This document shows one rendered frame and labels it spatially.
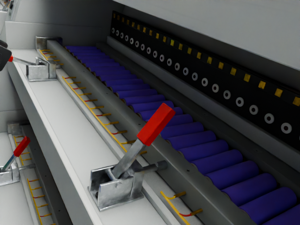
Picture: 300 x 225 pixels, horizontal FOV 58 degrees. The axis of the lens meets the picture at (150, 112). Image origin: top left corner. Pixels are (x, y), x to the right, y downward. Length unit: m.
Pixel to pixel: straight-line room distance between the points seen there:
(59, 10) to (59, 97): 0.25
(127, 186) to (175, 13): 0.14
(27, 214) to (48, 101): 0.19
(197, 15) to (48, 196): 0.37
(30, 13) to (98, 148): 0.37
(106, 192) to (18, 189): 0.32
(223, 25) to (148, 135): 0.10
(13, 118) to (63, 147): 0.38
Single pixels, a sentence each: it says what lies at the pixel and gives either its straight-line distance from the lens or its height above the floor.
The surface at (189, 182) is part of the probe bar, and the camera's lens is 0.23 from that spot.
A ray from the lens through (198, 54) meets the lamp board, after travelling 0.38.
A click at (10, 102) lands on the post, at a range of 0.64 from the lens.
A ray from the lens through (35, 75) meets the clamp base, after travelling 0.44.
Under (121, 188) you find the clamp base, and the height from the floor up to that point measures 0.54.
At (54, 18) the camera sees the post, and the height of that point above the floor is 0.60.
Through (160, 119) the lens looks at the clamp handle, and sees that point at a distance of 0.21.
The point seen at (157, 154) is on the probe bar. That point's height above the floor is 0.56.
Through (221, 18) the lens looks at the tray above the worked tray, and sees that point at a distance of 0.17.
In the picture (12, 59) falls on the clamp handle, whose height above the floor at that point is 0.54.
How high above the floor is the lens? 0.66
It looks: 15 degrees down
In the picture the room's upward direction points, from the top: 25 degrees clockwise
